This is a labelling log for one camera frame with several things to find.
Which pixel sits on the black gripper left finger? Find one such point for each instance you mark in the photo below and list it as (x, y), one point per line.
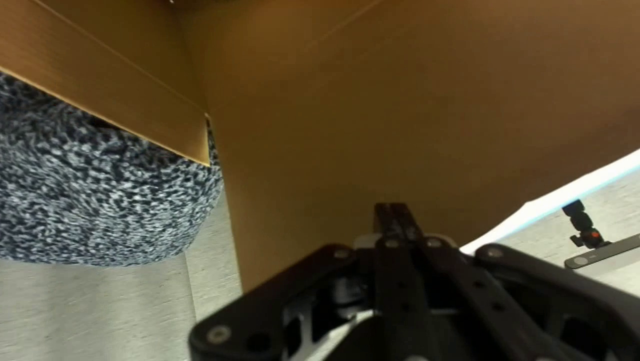
(320, 287)

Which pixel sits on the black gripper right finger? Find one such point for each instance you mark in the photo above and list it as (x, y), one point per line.
(506, 301)

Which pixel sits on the brown cardboard box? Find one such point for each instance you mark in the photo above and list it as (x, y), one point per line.
(372, 100)

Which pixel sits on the small black metal clamp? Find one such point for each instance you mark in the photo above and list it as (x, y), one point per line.
(587, 236)

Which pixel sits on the blue speckled pillow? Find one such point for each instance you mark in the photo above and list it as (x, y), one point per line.
(86, 194)

